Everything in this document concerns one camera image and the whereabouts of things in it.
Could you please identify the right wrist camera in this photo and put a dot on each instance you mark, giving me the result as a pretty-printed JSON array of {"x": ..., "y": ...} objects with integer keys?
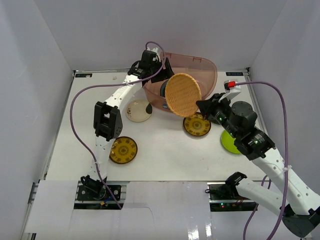
[{"x": 231, "y": 89}]

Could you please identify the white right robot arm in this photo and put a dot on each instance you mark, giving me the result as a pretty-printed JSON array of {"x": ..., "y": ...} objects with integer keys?
[{"x": 298, "y": 205}]

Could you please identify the cream plate with black spot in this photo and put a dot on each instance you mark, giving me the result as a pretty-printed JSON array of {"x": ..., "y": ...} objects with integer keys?
[{"x": 139, "y": 110}]

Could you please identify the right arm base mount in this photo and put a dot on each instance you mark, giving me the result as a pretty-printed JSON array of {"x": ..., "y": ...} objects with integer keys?
[{"x": 223, "y": 199}]

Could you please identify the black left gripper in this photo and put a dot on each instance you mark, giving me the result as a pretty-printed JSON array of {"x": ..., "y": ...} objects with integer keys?
[{"x": 157, "y": 75}]

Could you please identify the woven bamboo tray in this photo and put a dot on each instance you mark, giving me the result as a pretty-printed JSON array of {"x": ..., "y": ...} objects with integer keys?
[{"x": 181, "y": 94}]

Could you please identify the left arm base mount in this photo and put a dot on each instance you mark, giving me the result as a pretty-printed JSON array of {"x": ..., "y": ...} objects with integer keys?
[{"x": 100, "y": 196}]

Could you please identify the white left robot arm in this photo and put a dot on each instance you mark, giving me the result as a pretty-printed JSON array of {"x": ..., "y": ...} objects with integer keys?
[{"x": 107, "y": 117}]

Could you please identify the yellow patterned plate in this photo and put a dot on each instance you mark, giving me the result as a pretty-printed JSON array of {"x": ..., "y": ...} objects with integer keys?
[
  {"x": 123, "y": 150},
  {"x": 196, "y": 125}
]

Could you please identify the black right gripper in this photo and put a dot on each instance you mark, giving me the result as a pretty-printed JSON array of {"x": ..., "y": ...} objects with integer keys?
[{"x": 208, "y": 107}]

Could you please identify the blue-grey glazed plate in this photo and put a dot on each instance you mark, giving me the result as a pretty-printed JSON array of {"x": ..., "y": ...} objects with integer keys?
[{"x": 162, "y": 89}]

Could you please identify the pink translucent plastic bin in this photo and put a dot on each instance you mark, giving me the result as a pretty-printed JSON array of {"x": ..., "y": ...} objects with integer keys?
[{"x": 202, "y": 70}]

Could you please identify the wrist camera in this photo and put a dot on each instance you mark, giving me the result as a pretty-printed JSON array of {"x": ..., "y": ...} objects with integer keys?
[
  {"x": 231, "y": 89},
  {"x": 156, "y": 54}
]

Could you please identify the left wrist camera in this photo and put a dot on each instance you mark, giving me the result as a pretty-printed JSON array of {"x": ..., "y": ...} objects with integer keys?
[{"x": 156, "y": 54}]

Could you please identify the lime green plate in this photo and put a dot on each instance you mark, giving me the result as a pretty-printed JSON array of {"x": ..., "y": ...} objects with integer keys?
[{"x": 228, "y": 143}]

